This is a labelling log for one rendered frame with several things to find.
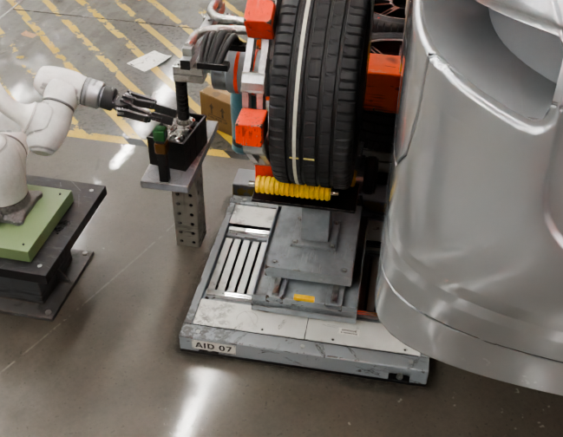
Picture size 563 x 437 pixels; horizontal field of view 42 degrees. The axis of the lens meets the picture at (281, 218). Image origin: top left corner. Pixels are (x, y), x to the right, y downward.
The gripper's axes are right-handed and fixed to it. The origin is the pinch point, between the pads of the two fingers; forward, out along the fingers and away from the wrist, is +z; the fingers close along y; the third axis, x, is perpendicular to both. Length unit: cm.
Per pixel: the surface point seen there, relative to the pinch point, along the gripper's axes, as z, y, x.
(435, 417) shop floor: 108, -56, 43
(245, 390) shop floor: 49, -52, 59
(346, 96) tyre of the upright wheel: 48, -29, -41
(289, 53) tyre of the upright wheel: 31, -23, -45
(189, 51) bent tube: 4.3, -13.3, -31.6
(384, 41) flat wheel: 77, 106, 0
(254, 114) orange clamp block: 26.5, -26.8, -26.2
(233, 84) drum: 18.6, -2.4, -19.3
